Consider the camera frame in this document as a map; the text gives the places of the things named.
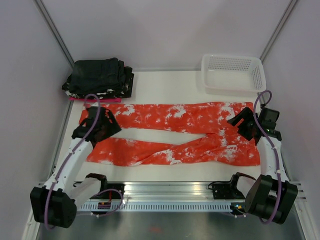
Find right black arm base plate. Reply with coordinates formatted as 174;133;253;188
207;182;245;200

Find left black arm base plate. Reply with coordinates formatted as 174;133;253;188
98;183;125;203

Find folded black white-speckled trousers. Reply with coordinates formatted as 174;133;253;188
61;66;134;100

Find right aluminium frame post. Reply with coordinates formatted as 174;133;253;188
259;0;300;64

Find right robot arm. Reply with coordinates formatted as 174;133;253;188
227;107;298;225

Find orange white tie-dye trousers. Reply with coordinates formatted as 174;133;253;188
86;101;260;167

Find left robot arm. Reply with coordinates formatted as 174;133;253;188
30;106;123;229

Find white perforated plastic basket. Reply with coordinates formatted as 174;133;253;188
201;54;267;97

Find folded pink trousers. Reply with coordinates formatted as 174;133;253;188
69;97;122;103

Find aluminium frame post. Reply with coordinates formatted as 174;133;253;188
259;0;300;64
33;0;75;68

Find folded black trousers top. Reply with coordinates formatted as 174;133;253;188
68;57;126;94

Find left aluminium frame post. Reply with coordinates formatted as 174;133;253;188
33;0;75;68

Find white slotted cable duct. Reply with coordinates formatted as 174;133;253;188
77;200;244;214

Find aluminium front rail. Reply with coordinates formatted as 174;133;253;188
33;180;307;203

